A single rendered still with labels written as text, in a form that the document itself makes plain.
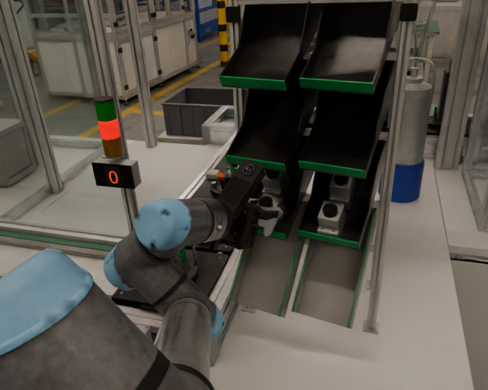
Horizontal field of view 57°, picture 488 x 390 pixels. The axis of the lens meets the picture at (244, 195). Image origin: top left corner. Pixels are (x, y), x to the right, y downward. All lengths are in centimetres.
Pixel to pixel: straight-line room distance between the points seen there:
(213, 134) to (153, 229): 169
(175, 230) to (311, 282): 50
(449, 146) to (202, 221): 154
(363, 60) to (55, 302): 69
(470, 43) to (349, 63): 115
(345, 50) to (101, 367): 72
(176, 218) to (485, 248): 118
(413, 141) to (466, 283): 52
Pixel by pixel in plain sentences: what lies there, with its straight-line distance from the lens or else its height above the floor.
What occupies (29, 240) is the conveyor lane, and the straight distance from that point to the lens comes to 162.
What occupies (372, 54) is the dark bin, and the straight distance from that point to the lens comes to 90.
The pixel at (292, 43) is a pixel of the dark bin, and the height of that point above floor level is 157.
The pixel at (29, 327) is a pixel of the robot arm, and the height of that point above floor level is 151.
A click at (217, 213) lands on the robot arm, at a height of 135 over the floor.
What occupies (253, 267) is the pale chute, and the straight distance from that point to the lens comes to 111.
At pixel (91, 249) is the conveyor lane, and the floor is 94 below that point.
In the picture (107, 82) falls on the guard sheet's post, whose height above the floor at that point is 145.
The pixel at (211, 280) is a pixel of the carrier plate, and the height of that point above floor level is 97.
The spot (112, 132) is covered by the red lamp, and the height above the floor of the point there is 133.
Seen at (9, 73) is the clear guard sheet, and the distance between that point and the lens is 144.
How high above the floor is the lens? 173
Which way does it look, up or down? 28 degrees down
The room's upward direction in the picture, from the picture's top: 3 degrees counter-clockwise
